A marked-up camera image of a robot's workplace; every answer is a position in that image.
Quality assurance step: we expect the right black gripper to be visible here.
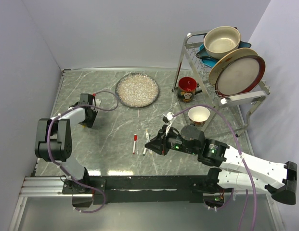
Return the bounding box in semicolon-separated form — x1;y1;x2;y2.
145;124;198;155

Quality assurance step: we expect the white pen yellow tip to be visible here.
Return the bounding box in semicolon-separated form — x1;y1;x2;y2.
145;129;153;154

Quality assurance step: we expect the white pen red tip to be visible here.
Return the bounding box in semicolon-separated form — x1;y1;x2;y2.
132;140;138;154

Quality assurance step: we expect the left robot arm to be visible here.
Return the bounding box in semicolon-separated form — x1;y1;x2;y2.
35;93;101;193

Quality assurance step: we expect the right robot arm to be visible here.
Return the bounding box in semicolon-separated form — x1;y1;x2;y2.
145;125;297;205

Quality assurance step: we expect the small white cup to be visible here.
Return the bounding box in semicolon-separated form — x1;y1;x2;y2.
188;106;210;126

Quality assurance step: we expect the red skull mug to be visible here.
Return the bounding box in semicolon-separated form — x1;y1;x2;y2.
177;77;202;103

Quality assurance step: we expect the speckled round plate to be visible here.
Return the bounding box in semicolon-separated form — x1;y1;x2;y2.
115;73;159;108

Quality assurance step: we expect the metal dish rack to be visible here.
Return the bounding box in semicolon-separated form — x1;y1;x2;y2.
172;30;270;137

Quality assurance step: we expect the black base beam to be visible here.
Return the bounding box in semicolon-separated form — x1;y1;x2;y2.
62;174;232;205

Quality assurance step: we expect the blue dish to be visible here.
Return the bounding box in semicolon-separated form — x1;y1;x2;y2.
196;41;252;68

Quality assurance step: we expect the red rimmed plate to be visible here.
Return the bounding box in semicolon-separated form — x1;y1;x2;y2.
215;55;266;97

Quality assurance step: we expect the beige dinner plate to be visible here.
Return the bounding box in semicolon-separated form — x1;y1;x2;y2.
208;48;258;86

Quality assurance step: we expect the large beige bowl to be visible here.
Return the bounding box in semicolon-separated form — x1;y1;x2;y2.
203;26;241;60

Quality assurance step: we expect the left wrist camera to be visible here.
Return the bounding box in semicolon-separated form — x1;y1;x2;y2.
93;94;102;107

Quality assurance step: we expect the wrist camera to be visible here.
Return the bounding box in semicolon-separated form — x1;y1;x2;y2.
93;94;102;107
162;112;176;136

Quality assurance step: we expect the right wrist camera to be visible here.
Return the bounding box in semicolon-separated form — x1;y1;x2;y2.
162;112;176;136

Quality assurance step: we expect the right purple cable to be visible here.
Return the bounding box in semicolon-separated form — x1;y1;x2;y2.
173;105;258;231

